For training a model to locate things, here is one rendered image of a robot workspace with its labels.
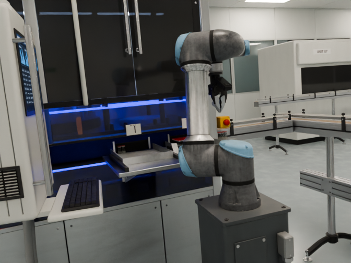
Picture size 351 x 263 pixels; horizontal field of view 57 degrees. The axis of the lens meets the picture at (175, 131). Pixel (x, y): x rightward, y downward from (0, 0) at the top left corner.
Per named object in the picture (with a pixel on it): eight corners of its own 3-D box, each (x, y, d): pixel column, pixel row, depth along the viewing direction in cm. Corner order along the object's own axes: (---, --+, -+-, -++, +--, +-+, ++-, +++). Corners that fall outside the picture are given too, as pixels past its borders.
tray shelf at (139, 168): (102, 159, 185) (102, 156, 185) (210, 143, 209) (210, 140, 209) (119, 177, 140) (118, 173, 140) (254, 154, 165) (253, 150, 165)
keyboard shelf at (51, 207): (43, 192, 157) (42, 187, 157) (101, 183, 163) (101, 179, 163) (23, 228, 114) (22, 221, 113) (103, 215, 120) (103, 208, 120)
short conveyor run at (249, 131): (211, 145, 211) (210, 121, 209) (201, 142, 226) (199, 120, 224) (294, 132, 235) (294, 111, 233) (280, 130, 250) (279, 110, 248)
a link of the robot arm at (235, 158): (254, 181, 109) (252, 142, 107) (215, 182, 112) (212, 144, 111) (255, 172, 120) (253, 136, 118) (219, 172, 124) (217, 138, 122)
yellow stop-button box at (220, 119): (215, 127, 208) (214, 116, 207) (224, 126, 211) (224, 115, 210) (221, 128, 201) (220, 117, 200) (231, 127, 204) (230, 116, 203)
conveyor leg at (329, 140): (322, 241, 228) (318, 134, 218) (331, 238, 231) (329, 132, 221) (332, 246, 219) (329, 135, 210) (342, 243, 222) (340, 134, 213)
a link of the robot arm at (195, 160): (218, 178, 111) (212, 24, 114) (176, 179, 115) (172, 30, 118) (223, 175, 122) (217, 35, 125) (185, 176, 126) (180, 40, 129)
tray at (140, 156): (110, 154, 186) (109, 148, 186) (153, 148, 195) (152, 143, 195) (123, 165, 155) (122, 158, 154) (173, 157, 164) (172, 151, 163)
